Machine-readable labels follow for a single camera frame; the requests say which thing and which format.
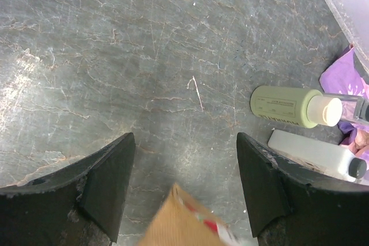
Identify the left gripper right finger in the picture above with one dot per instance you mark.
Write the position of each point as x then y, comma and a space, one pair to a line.
288, 204

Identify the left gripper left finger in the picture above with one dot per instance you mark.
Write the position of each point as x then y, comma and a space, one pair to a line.
80, 204

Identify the white square bottle grey cap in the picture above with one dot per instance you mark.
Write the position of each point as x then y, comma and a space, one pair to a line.
326, 158

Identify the cream lid green jar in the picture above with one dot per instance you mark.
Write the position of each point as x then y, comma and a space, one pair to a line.
296, 106

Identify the brown canvas tote bag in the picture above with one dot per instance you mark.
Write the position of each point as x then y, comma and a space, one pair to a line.
182, 220

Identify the clear bottle dark cap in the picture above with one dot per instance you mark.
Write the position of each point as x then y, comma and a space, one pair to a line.
354, 108

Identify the purple pink patterned cloth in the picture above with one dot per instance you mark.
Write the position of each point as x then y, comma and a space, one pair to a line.
342, 78

